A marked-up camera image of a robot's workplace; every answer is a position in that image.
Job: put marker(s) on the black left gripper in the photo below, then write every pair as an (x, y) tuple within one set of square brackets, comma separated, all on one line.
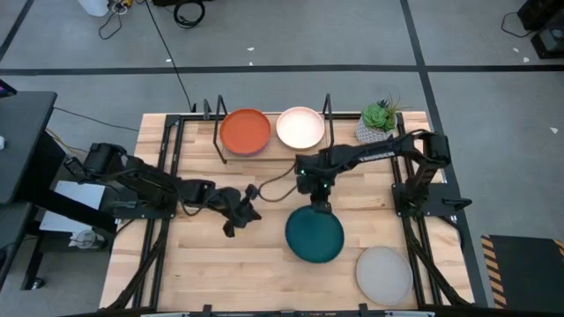
[(233, 209)]

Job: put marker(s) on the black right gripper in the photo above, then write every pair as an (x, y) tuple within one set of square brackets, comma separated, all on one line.
[(317, 185)]

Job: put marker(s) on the dark teal plate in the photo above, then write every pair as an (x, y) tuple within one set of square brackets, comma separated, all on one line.
[(315, 238)]

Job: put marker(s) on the cream peach plate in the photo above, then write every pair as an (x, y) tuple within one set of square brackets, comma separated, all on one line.
[(300, 127)]

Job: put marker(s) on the orange plate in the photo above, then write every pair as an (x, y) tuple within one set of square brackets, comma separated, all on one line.
[(245, 131)]

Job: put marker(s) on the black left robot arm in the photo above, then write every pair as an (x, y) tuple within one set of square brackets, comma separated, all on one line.
[(145, 180)]

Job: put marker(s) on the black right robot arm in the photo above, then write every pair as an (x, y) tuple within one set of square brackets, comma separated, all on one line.
[(374, 155)]

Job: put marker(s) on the wooden shelf with black legs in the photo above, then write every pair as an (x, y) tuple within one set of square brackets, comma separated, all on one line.
[(274, 154)]

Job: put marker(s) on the grey plate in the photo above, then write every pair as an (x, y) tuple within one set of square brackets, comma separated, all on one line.
[(384, 275)]

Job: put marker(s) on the potted green succulent plant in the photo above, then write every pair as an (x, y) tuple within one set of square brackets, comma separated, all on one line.
[(374, 118)]

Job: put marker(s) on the clear plastic bag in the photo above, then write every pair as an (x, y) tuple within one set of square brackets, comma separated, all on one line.
[(86, 240)]

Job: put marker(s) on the white sheet under desk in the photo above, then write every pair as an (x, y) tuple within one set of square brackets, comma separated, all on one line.
[(75, 198)]

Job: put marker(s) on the black power brick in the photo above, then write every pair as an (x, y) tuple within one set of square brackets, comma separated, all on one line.
[(72, 166)]

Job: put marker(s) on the black mat with hazard stripes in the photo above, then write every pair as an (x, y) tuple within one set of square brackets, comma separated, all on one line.
[(529, 273)]

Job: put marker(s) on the black desk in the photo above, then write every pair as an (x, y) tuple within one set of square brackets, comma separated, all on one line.
[(22, 141)]

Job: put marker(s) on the white container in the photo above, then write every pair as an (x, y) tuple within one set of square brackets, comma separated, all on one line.
[(93, 6)]

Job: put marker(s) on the dark screen corner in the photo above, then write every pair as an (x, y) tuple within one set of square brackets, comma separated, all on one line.
[(5, 89)]

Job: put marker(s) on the black equipment base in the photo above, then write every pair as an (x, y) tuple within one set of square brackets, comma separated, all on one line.
[(551, 44)]

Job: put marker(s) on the black equipment case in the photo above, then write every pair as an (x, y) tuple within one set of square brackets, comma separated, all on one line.
[(542, 13)]

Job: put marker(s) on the black metal table frame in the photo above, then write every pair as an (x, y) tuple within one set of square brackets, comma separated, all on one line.
[(194, 118)]

